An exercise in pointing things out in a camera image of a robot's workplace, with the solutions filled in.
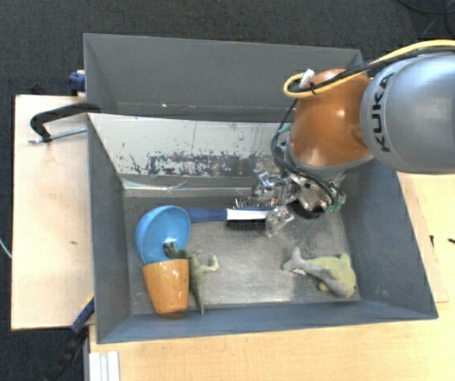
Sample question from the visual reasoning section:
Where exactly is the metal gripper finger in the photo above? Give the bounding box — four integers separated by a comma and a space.
264, 207, 296, 238
252, 172, 287, 203

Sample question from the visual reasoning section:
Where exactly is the grey toy shark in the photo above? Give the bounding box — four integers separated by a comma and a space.
281, 246, 351, 298

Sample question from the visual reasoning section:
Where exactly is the grey metal bin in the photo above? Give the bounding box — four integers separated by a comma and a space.
83, 33, 439, 344

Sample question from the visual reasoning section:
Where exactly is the orange cup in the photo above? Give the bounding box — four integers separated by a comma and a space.
142, 258, 191, 315

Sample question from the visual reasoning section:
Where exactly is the blue handled brush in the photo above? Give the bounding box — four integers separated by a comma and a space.
185, 196, 288, 232

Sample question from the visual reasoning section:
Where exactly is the blue bowl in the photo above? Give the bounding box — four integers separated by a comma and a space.
134, 205, 192, 264

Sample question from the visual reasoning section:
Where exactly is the green toy dinosaur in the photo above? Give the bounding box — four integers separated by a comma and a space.
163, 241, 220, 316

